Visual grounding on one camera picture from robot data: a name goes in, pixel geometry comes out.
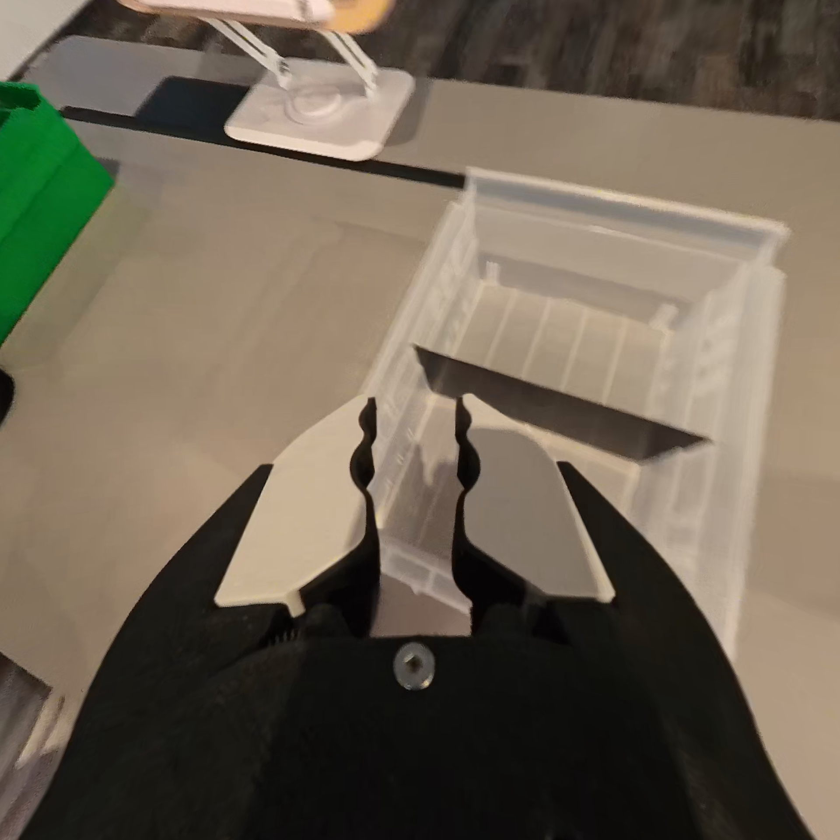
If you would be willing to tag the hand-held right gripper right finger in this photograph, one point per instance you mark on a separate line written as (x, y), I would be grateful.
(525, 512)

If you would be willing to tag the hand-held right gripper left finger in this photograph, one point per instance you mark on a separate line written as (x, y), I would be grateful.
(302, 512)

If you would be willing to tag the clear plastic storage bin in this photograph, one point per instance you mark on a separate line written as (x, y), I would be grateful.
(722, 394)

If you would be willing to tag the dark bin divider plate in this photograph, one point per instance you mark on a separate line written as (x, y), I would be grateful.
(558, 407)

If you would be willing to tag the black table edge strip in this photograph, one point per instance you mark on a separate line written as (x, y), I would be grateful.
(420, 174)

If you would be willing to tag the white phone stand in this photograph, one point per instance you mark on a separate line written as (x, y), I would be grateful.
(315, 124)

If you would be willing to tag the green plastic bin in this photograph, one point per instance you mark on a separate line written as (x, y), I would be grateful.
(46, 197)

